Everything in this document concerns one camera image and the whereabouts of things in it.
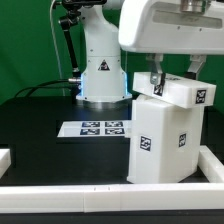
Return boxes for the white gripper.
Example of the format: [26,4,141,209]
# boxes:
[119,0,224,87]

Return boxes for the white cabinet top block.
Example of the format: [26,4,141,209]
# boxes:
[133,72,216,108]

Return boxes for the white cabinet body box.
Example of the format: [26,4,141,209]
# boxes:
[127,95,204,184]

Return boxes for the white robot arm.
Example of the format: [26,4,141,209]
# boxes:
[79,0,224,103]

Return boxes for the white U-shaped obstacle fence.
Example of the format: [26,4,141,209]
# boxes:
[0,146,224,213]

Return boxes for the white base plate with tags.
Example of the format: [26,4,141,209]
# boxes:
[58,120,131,137]

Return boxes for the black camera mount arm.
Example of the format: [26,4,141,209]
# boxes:
[54,0,108,79]

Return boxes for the black cables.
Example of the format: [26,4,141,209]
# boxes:
[13,78,83,98]

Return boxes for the grey cable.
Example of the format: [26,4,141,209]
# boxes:
[49,0,66,98]

